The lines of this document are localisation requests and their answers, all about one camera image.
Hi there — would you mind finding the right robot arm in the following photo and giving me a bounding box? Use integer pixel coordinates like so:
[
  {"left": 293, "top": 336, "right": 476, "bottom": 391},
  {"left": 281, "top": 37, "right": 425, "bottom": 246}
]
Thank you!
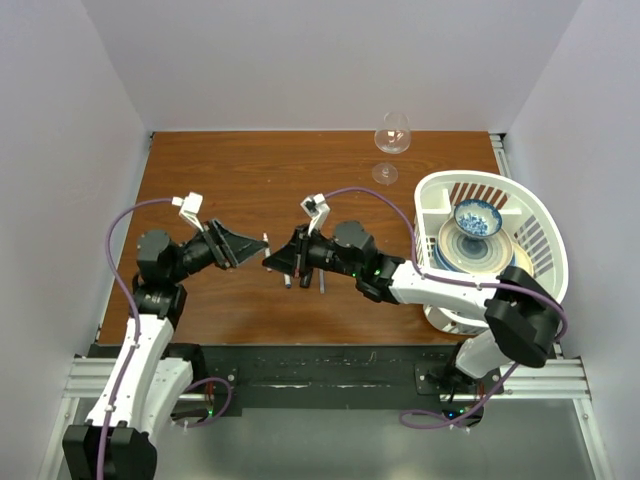
[{"left": 263, "top": 221, "right": 563, "bottom": 393}]

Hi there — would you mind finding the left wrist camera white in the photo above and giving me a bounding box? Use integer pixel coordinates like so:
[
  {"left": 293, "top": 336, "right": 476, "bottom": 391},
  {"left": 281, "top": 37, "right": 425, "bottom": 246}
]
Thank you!
[{"left": 171, "top": 192, "right": 204, "bottom": 231}]

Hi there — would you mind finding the blue rimmed plate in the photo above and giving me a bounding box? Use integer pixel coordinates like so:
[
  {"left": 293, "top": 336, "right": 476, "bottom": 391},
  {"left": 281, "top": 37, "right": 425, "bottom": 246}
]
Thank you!
[{"left": 435, "top": 239, "right": 515, "bottom": 274}]

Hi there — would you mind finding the cream plate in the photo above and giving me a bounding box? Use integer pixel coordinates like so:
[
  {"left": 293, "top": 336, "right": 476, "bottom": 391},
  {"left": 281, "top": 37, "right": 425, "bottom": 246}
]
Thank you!
[{"left": 513, "top": 243, "right": 534, "bottom": 276}]

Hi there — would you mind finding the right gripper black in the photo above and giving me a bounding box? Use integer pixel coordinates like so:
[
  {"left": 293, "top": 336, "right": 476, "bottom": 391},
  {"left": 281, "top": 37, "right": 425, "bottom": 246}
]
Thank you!
[{"left": 265, "top": 223, "right": 361, "bottom": 278}]

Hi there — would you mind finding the clear wine glass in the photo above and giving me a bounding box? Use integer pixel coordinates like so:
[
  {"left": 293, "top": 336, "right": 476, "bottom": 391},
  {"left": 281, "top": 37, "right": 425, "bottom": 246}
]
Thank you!
[{"left": 372, "top": 112, "right": 411, "bottom": 185}]

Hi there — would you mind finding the purple pen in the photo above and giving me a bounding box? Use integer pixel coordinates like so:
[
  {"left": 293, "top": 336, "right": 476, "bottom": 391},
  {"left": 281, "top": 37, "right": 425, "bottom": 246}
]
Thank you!
[{"left": 319, "top": 270, "right": 326, "bottom": 294}]

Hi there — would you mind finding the white pen red tip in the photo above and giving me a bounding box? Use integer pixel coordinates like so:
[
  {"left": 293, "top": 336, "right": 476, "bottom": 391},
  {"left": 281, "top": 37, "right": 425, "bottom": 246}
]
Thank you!
[{"left": 262, "top": 232, "right": 273, "bottom": 273}]

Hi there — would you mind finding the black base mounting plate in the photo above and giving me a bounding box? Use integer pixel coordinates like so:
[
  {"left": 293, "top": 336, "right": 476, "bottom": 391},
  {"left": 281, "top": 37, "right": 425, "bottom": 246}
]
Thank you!
[{"left": 149, "top": 343, "right": 505, "bottom": 419}]

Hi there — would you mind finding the blue white patterned bowl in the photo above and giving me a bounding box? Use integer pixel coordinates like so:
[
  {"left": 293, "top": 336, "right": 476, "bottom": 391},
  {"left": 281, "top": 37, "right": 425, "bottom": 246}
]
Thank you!
[{"left": 453, "top": 199, "right": 503, "bottom": 239}]

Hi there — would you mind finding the green highlighter pen black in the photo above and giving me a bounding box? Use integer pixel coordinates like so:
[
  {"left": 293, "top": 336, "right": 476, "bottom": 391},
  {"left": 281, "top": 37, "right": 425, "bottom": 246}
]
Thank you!
[{"left": 299, "top": 269, "right": 314, "bottom": 289}]

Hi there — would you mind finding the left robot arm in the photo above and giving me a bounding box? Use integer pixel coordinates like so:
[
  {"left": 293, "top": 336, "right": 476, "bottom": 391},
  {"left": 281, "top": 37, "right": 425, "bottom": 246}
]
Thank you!
[{"left": 62, "top": 219, "right": 268, "bottom": 479}]

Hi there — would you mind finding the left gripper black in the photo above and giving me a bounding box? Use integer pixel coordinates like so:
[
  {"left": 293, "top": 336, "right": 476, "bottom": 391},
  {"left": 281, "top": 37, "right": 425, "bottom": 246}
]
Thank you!
[{"left": 168, "top": 217, "right": 267, "bottom": 283}]

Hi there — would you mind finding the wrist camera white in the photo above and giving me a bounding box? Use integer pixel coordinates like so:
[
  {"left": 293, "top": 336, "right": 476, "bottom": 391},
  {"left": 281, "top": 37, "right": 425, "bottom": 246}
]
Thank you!
[
  {"left": 171, "top": 192, "right": 204, "bottom": 231},
  {"left": 300, "top": 193, "right": 331, "bottom": 236}
]

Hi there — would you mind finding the grey striped plate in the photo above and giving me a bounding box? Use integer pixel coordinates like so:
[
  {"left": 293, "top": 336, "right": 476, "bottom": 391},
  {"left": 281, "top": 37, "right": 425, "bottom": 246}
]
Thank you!
[{"left": 436, "top": 219, "right": 515, "bottom": 274}]

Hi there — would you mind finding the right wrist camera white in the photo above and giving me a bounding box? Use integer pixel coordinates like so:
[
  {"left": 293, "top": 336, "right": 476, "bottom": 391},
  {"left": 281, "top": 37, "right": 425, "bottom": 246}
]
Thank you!
[{"left": 300, "top": 193, "right": 331, "bottom": 236}]

